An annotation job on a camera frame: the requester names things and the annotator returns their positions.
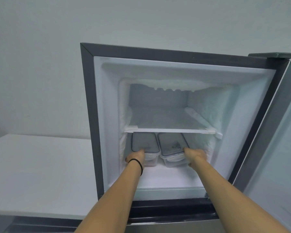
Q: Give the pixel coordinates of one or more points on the person's left hand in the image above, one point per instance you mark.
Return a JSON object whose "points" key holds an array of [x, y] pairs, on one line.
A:
{"points": [[135, 156]]}

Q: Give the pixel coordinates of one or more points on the person's right hand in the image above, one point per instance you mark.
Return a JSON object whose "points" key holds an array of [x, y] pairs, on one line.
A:
{"points": [[196, 154]]}

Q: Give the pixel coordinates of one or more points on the person's right fingers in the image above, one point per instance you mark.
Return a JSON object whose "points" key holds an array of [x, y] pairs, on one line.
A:
{"points": [[187, 150]]}

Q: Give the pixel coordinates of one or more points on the person's left fingers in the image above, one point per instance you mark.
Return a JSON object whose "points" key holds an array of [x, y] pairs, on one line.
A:
{"points": [[140, 151]]}

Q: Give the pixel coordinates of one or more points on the clear container with grey lid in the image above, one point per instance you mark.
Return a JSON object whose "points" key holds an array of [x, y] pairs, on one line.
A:
{"points": [[145, 148], [172, 149]]}

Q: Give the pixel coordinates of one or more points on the person's left forearm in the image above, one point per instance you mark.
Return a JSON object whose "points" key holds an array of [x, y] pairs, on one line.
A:
{"points": [[109, 198]]}

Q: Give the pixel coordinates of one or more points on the person's right forearm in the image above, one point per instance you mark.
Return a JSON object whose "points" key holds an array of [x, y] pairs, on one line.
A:
{"points": [[235, 198]]}

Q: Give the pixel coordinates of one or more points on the white freezer shelf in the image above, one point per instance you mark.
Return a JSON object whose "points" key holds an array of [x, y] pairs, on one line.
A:
{"points": [[172, 130]]}

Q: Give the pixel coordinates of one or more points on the grey refrigerator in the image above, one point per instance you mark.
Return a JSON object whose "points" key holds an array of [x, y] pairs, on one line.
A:
{"points": [[165, 133]]}

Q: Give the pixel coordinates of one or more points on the grey freezer door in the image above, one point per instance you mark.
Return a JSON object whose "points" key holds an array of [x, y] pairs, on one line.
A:
{"points": [[271, 148]]}

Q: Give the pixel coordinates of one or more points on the white cabinet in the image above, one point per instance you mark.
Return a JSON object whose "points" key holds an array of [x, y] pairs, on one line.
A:
{"points": [[42, 177]]}

